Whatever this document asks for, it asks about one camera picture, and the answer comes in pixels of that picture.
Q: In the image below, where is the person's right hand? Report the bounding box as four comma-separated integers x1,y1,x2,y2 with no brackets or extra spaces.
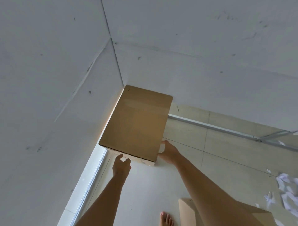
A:
158,140,184,167

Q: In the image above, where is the person's left hand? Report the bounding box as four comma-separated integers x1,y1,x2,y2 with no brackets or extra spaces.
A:
112,154,132,187

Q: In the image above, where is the large brown cardboard box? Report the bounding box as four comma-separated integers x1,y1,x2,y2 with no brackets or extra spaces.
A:
98,85,173,167

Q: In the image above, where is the person's left forearm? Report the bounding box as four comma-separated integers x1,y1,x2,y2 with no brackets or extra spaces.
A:
75,177,127,226

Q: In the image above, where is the person's right forearm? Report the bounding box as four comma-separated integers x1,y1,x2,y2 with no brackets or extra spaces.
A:
175,159,259,226

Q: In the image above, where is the person's bare foot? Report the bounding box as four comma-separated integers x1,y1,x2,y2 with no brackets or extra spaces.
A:
160,211,174,226

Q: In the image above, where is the small brown cardboard box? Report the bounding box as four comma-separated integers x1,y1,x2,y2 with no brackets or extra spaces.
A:
178,198,276,226

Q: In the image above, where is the small white paper scrap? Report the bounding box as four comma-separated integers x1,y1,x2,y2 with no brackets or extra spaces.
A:
264,192,275,208

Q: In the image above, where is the crumpled white paper pile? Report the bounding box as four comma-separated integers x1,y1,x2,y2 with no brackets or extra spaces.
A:
276,173,298,213

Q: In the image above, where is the white window frame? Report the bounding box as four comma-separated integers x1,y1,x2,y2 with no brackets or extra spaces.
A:
69,149,110,226

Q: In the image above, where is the long metal floor rail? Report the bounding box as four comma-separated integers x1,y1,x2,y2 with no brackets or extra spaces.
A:
168,114,298,152

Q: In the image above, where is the short metal floor rail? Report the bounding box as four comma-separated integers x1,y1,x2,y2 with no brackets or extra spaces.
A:
256,130,298,142

